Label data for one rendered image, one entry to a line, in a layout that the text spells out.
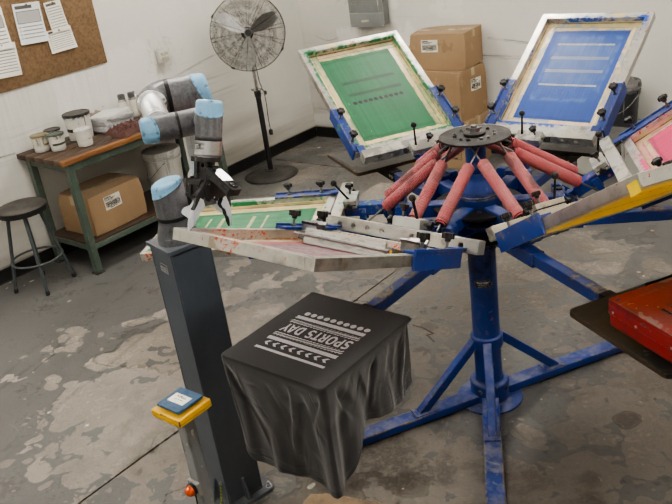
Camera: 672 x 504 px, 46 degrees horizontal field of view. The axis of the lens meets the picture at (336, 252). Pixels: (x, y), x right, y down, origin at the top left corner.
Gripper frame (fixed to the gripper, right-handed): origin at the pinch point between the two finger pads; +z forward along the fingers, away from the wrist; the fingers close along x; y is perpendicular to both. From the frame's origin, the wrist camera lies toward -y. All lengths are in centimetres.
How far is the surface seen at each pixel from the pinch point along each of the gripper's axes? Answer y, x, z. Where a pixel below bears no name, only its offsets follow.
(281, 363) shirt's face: 0, -31, 46
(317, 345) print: -4, -44, 42
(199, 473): 10, -7, 80
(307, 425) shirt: -11, -33, 65
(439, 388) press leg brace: 12, -155, 91
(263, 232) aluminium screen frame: 26, -48, 9
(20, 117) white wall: 380, -162, -12
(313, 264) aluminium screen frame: -28.4, -11.0, 6.5
